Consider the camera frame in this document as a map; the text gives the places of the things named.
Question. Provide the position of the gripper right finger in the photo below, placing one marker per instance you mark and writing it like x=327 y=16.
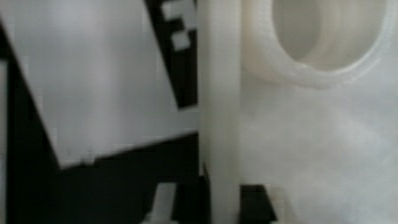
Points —
x=256 y=209

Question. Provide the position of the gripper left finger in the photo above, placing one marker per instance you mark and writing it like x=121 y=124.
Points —
x=176 y=204

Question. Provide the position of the white desk tabletop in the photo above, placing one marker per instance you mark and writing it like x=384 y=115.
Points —
x=298 y=108

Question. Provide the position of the white leg tagged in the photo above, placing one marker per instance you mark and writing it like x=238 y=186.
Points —
x=106 y=53

